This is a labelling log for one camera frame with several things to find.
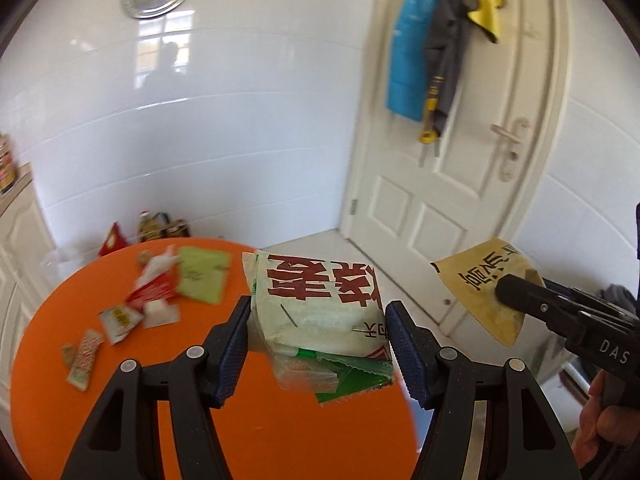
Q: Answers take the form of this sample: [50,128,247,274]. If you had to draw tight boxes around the yellow cloth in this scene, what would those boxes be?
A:
[467,0,506,43]

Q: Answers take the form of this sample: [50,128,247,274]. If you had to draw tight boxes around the grey apron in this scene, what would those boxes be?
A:
[417,0,476,145]

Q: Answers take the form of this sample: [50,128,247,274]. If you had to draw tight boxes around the metal door handle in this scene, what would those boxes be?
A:
[490,119,531,183]

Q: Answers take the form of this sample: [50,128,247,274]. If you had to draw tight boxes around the beige kitchen countertop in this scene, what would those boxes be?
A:
[0,162,33,211]

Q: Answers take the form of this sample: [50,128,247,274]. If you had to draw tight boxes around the orange round table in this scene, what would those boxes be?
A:
[10,237,418,480]

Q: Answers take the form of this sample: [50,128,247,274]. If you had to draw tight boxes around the white packet red print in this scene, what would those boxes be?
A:
[242,249,396,361]

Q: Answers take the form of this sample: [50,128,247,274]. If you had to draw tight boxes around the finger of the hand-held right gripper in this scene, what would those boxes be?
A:
[495,274,581,333]
[525,270,626,312]

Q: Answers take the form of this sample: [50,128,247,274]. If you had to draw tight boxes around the white crumpled plastic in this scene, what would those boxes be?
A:
[142,299,182,330]

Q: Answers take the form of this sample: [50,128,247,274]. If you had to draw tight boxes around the pale green packet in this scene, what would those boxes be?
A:
[177,246,233,305]

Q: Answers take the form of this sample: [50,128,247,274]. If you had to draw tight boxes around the small yellow packet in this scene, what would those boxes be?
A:
[98,305,141,346]

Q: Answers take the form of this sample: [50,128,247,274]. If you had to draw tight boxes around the person's right hand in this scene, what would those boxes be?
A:
[572,375,640,468]

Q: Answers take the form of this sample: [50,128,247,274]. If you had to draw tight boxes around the white waste bin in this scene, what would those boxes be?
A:
[560,355,598,402]

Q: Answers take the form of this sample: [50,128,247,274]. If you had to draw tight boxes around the white panel door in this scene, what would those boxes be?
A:
[340,0,571,341]

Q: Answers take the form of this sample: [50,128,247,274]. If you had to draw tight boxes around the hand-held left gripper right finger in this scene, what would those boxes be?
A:
[385,300,583,480]

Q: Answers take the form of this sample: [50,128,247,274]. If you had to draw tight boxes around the clear plastic wrapper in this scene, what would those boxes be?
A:
[272,345,342,394]

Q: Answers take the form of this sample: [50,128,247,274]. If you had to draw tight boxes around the blue apron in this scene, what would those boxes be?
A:
[386,0,443,123]

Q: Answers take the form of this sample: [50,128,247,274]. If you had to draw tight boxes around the red white small packet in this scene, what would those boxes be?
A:
[67,329,105,391]

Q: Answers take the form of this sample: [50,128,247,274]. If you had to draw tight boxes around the green wrapper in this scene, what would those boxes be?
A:
[315,350,396,406]

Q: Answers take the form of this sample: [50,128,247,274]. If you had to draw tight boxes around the red print plastic bag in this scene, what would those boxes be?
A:
[125,245,182,308]

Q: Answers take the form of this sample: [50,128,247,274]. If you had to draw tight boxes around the cream base cabinets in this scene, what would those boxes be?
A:
[0,180,56,341]

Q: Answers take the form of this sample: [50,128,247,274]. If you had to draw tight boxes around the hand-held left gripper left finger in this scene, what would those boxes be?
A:
[60,295,253,480]

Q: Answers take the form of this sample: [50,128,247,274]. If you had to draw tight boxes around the red snack bag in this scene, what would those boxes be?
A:
[98,222,132,257]

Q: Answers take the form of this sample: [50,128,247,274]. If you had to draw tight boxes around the yellow cooking oil bottle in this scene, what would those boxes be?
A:
[139,210,160,242]

